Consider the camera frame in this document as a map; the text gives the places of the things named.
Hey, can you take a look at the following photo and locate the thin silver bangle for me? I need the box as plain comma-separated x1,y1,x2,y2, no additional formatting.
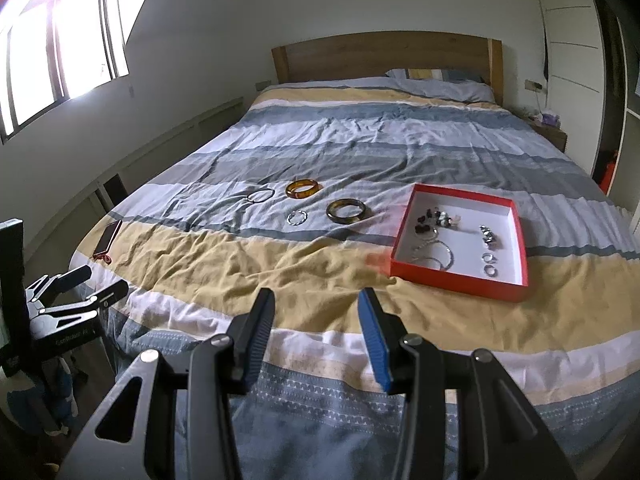
245,188,276,204

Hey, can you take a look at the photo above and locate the gold pearl necklace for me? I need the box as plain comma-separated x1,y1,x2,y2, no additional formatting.
409,236,457,272

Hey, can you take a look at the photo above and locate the silver link bracelet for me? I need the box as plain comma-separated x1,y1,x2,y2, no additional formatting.
477,224,502,252

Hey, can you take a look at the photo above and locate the black bead bracelet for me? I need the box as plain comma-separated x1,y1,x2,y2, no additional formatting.
413,205,464,238

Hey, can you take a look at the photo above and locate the amber bangle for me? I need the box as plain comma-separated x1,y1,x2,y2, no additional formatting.
285,179,321,200

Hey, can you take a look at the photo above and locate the dark brown bangle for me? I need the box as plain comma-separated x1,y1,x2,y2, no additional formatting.
326,197,367,224

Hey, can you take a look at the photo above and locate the red jewelry box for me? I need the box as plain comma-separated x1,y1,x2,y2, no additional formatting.
390,184,528,302

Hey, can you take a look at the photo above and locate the black smartphone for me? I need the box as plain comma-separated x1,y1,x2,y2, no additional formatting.
92,220,122,259

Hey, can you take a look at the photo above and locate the striped bed duvet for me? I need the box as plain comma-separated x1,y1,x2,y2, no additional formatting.
70,76,639,479

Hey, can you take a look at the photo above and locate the window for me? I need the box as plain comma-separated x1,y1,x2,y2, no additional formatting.
1,0,145,141

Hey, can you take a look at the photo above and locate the wooden nightstand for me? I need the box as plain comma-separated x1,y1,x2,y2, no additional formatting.
521,113,567,153

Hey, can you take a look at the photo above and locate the grey pillow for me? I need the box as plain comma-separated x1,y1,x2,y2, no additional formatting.
385,68,497,104

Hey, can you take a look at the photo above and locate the wooden headboard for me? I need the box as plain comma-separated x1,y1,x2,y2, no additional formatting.
271,30,504,105

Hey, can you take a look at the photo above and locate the white wardrobe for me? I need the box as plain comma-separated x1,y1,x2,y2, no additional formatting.
539,0,639,233

